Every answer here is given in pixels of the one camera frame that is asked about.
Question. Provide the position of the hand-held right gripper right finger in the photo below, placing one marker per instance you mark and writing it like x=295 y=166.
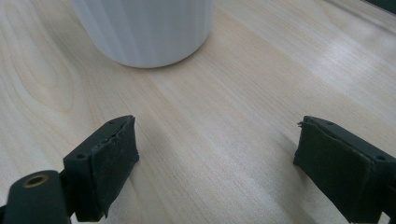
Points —
x=339 y=174

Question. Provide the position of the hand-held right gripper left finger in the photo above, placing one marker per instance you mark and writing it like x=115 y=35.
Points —
x=102 y=168

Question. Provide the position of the white ribbed cylindrical container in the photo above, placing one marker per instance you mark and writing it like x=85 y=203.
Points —
x=143 y=31

